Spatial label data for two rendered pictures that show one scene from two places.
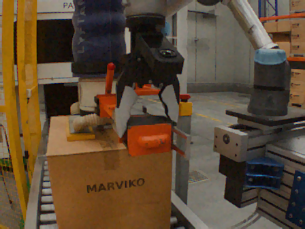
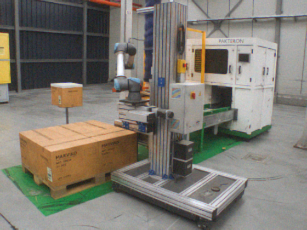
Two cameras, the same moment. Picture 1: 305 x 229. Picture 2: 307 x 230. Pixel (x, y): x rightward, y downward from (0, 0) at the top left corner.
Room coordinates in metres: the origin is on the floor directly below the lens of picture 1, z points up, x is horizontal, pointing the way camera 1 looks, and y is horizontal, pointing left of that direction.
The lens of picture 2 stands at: (-0.59, -3.20, 1.43)
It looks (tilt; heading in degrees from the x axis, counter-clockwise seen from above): 12 degrees down; 64
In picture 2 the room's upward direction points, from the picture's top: 1 degrees clockwise
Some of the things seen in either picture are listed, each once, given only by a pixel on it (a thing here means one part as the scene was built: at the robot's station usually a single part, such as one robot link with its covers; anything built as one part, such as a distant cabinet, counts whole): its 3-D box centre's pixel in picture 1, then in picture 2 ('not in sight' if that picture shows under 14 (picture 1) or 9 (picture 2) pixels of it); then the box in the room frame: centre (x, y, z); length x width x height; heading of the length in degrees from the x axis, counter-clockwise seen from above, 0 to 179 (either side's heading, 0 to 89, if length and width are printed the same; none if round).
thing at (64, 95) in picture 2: not in sight; (66, 94); (0.06, 1.98, 0.82); 0.60 x 0.40 x 0.40; 106
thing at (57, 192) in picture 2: not in sight; (78, 166); (-0.06, 0.15, 0.07); 1.20 x 1.00 x 0.14; 21
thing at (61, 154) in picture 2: not in sight; (77, 147); (-0.06, 0.15, 0.34); 1.20 x 1.00 x 0.40; 21
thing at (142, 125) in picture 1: (143, 133); not in sight; (0.45, 0.02, 1.08); 0.08 x 0.07 x 0.05; 19
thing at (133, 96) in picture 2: not in sight; (134, 95); (0.43, -0.63, 1.09); 0.15 x 0.15 x 0.10
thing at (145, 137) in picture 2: not in sight; (130, 133); (0.67, 0.10, 0.48); 0.70 x 0.03 x 0.15; 111
